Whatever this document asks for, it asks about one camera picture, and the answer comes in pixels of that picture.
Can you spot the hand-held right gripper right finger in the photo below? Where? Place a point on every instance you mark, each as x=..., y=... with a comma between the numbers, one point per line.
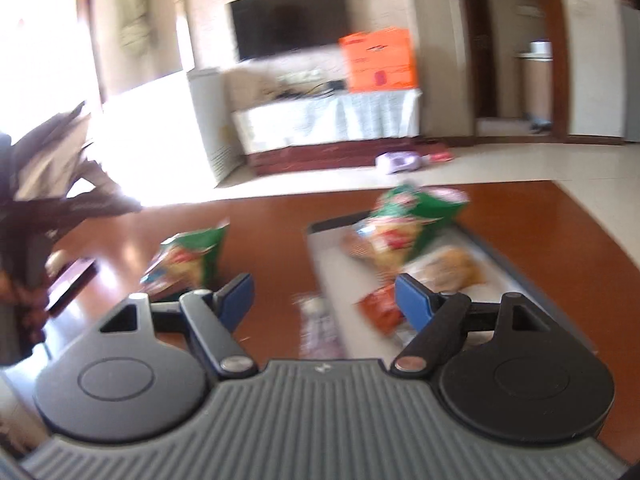
x=412, y=300

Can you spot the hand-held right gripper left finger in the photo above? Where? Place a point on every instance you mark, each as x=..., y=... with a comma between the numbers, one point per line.
x=237, y=300

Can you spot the orange snack packet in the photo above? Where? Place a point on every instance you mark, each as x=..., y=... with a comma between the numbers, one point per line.
x=382, y=310

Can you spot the beige bread packet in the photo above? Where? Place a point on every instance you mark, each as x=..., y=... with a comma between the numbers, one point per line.
x=450, y=267

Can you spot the clear snack packet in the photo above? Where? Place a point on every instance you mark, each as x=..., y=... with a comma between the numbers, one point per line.
x=320, y=325

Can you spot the grey tray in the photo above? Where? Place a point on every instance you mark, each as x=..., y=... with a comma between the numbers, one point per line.
x=330, y=270

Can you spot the cream plastic object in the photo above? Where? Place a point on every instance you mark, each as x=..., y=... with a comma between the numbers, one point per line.
x=56, y=261

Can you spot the smartphone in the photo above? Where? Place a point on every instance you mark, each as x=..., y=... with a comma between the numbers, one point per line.
x=70, y=285

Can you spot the green snack bag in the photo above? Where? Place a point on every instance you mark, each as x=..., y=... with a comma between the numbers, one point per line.
x=405, y=220
x=192, y=257

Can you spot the electric scooter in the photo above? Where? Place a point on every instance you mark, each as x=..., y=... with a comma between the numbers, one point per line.
x=60, y=160

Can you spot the red floor item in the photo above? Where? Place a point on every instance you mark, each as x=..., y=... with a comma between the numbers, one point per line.
x=437, y=157

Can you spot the white chest freezer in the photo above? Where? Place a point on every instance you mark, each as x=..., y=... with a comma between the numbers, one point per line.
x=215, y=120

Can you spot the pale patterned cabinet cloth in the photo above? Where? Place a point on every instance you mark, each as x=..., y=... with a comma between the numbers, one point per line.
x=325, y=117

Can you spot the pair of shoes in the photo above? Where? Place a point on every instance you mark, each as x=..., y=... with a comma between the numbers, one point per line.
x=541, y=126

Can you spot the black router box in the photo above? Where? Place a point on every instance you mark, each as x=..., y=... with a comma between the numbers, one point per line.
x=332, y=85

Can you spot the orange gift box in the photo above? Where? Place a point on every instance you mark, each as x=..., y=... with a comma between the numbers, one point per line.
x=380, y=60

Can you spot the wooden kitchen cabinet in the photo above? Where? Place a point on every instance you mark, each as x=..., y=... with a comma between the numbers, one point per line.
x=537, y=87

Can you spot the tied cream curtain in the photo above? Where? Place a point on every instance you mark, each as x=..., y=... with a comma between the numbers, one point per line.
x=130, y=5

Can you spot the white pot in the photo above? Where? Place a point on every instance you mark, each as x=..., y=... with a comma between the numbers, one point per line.
x=541, y=47

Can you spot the white wall sockets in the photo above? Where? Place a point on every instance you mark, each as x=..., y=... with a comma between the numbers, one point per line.
x=300, y=76

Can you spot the black wall television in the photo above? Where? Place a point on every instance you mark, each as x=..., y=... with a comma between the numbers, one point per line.
x=290, y=17

